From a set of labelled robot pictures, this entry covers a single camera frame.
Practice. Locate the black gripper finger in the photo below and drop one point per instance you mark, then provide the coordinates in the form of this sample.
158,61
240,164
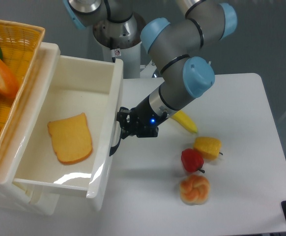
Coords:
126,130
123,116

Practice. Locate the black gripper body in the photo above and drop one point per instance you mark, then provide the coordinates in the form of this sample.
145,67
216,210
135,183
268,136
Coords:
144,121

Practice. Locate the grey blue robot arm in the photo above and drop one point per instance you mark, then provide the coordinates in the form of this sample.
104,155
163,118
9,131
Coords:
169,45

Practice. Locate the white drawer cabinet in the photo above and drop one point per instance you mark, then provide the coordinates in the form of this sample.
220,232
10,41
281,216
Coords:
14,137

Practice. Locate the yellow banana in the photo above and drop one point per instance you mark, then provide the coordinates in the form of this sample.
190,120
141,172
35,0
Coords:
185,121

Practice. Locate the toast bread slice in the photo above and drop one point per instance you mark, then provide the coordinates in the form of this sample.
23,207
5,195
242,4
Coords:
71,139

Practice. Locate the red bell pepper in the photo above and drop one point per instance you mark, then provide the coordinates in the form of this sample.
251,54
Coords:
192,160

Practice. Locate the yellow bell pepper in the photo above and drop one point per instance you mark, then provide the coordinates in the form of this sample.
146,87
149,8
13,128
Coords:
208,147

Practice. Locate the knotted bread roll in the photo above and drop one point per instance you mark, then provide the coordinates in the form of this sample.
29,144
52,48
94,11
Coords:
194,190

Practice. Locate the yellow wicker basket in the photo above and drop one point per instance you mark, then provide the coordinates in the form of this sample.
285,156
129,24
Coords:
19,43

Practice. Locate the black top drawer handle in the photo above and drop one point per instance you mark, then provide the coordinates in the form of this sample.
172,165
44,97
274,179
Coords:
116,140

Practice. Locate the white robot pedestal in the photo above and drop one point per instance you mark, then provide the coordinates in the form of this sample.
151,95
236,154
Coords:
122,41

